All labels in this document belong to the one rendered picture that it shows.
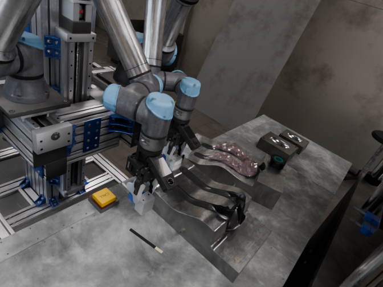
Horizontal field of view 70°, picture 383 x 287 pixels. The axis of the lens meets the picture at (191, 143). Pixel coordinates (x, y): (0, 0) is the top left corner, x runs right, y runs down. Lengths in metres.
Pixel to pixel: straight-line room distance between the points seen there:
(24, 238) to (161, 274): 0.43
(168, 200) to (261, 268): 0.41
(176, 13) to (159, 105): 0.62
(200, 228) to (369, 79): 3.26
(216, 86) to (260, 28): 0.87
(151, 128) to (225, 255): 0.50
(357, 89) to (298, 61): 0.79
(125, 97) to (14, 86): 0.52
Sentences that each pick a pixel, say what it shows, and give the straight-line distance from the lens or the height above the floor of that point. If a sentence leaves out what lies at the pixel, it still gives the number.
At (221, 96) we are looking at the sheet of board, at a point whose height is 0.30.
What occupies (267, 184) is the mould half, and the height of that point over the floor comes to 0.91.
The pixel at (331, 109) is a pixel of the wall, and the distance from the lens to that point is 4.01.
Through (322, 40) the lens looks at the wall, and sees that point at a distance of 3.96.
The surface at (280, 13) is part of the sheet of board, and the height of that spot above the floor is 1.41.
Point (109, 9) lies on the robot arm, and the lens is 0.85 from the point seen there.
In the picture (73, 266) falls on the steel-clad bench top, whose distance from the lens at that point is 0.94.
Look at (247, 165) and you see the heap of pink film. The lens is 1.33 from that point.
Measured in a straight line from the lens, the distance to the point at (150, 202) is 0.91.
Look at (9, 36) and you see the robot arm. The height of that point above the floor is 1.31.
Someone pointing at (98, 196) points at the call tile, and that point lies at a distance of 1.06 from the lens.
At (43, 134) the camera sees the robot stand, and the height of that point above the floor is 0.99.
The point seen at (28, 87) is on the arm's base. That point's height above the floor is 1.10.
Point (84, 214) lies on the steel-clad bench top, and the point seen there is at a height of 0.80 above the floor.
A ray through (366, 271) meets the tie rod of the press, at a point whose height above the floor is 1.07.
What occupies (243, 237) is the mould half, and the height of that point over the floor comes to 0.86.
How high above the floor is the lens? 1.60
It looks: 32 degrees down
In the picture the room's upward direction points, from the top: 18 degrees clockwise
